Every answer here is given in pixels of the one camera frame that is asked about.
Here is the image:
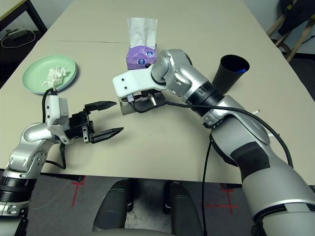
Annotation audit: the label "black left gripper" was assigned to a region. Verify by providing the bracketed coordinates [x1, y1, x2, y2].
[65, 100, 125, 145]

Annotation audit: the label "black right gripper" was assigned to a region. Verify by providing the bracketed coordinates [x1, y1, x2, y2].
[141, 89, 165, 104]

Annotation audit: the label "grey glasses case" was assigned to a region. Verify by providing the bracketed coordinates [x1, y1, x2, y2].
[119, 92, 165, 116]

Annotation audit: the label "light green plate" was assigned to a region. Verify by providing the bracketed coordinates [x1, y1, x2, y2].
[21, 55, 77, 95]

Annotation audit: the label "purple tissue pack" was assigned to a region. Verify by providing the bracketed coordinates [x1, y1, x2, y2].
[125, 45, 158, 70]

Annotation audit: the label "white tissue sheet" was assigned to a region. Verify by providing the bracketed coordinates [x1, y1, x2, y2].
[127, 17, 158, 50]

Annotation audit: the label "black cup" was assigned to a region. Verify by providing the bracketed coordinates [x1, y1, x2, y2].
[212, 54, 251, 95]

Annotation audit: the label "grey robot left leg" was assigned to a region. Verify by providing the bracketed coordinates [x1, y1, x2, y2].
[93, 179, 135, 232]

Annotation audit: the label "grey robot leg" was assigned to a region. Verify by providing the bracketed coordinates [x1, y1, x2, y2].
[93, 179, 135, 232]
[162, 180, 204, 236]

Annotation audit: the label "grey robot torso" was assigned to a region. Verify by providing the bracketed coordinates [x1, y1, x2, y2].
[86, 228, 178, 236]

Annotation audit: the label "grey robot right leg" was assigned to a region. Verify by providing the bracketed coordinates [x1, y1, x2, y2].
[162, 180, 204, 236]

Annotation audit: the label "grey power strip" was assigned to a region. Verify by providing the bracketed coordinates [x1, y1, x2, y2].
[6, 29, 25, 40]

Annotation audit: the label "wooden side table black legs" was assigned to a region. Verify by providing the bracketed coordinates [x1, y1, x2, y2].
[0, 0, 47, 37]

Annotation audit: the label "wooden stool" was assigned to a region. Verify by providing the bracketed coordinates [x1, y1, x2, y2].
[267, 12, 313, 62]

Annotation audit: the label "black jacket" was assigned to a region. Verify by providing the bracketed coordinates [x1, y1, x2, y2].
[278, 0, 315, 36]

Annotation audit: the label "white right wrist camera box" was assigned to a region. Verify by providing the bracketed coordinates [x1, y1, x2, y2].
[112, 65, 168, 97]

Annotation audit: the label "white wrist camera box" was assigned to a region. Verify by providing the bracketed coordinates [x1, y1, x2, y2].
[112, 65, 168, 97]
[45, 94, 71, 145]

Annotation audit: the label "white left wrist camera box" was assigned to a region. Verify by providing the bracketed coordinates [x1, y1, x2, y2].
[45, 94, 71, 145]

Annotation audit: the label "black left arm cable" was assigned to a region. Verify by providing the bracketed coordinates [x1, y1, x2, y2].
[41, 88, 67, 170]

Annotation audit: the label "thin white cable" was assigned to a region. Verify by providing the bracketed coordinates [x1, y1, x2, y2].
[1, 29, 37, 49]

